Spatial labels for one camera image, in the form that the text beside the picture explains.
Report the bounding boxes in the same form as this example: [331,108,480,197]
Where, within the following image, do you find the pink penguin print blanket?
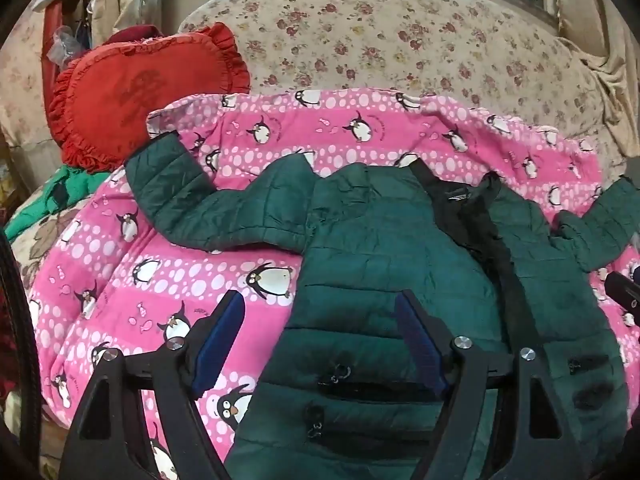
[27,87,640,480]

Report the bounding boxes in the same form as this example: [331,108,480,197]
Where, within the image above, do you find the green cloth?
[4,165,101,243]

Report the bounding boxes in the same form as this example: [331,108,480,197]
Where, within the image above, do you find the beige curtain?
[90,0,166,46]
[545,0,640,156]

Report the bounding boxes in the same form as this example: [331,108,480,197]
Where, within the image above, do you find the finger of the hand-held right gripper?
[604,270,640,326]

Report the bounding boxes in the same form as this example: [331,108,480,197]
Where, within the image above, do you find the clear plastic bag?
[49,24,92,67]

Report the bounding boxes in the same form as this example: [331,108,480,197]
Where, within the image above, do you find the red ruffled pillow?
[48,22,251,173]

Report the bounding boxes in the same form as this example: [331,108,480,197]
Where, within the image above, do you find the black cable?
[0,232,43,480]

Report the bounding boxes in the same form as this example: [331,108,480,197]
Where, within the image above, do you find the brown leaf print quilt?
[10,200,88,293]

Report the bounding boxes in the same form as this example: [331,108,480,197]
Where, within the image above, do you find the beige floral bed sheet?
[177,0,631,171]

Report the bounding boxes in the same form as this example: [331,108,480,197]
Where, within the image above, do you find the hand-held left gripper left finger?
[64,289,247,480]

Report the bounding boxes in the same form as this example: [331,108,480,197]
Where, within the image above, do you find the dark green puffer jacket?
[125,130,640,480]

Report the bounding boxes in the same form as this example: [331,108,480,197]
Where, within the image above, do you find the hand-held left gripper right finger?
[394,289,583,480]

